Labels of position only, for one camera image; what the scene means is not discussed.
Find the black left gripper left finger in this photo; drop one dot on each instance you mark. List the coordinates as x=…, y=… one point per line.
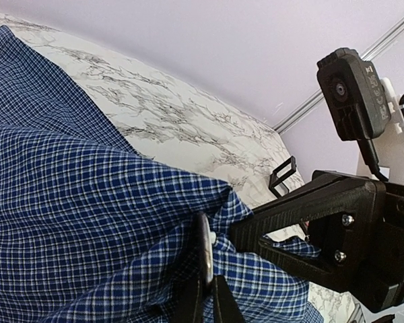
x=190, y=306

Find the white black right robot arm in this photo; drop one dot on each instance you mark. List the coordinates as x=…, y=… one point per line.
x=389, y=146

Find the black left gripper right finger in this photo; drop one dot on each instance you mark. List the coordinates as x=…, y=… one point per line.
x=225, y=308

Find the brown round brooch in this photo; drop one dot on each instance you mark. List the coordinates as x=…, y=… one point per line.
x=206, y=239

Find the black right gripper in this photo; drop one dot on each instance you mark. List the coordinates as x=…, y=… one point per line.
x=357, y=224

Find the blue checked shirt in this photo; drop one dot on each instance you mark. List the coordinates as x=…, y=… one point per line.
x=92, y=231

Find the black frame stand far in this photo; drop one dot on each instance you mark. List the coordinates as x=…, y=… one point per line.
x=279, y=175

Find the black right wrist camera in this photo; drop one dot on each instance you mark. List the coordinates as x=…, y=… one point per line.
x=354, y=95

